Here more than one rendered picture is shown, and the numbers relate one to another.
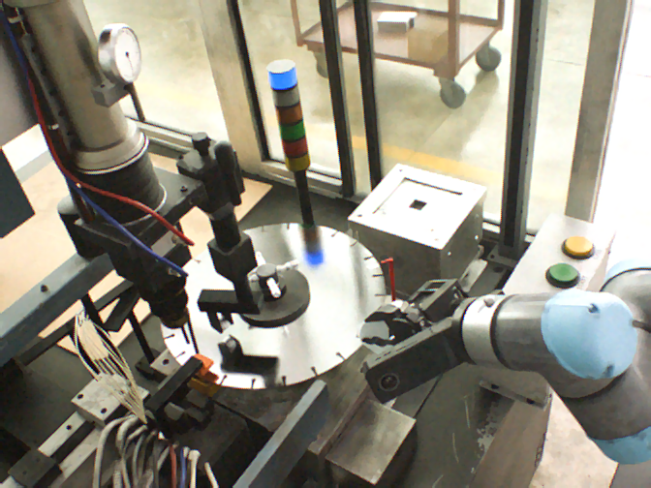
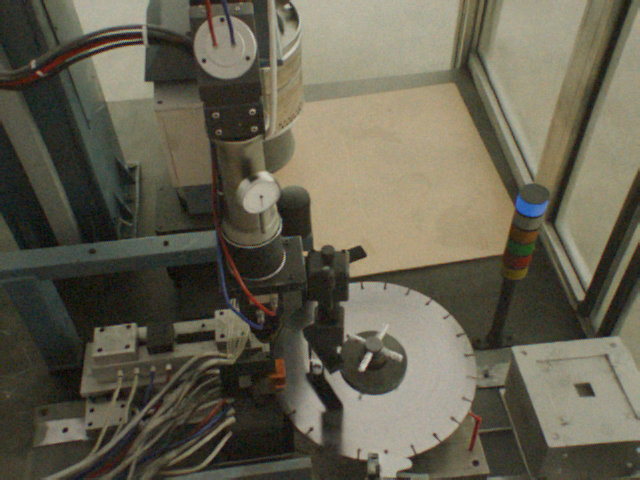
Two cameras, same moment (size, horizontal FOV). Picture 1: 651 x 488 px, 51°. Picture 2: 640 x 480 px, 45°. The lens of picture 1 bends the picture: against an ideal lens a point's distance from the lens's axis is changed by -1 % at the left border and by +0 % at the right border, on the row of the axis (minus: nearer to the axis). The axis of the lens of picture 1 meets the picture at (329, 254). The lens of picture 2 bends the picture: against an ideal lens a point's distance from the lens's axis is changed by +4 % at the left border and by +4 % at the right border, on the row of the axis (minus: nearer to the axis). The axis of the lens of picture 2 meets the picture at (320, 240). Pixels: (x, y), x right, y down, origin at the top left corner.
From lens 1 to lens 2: 0.50 m
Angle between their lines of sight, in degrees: 32
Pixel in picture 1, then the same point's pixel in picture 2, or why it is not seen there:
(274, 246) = (419, 324)
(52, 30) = (223, 155)
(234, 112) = (547, 167)
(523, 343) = not seen: outside the picture
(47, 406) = (214, 296)
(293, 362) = (328, 424)
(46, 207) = (367, 130)
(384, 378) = not seen: outside the picture
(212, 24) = (571, 85)
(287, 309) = (366, 383)
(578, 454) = not seen: outside the picture
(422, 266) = (535, 441)
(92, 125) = (234, 213)
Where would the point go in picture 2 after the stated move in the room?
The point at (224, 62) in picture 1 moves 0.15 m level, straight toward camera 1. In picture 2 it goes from (561, 122) to (524, 166)
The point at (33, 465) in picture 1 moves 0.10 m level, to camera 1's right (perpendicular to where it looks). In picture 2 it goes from (160, 333) to (196, 366)
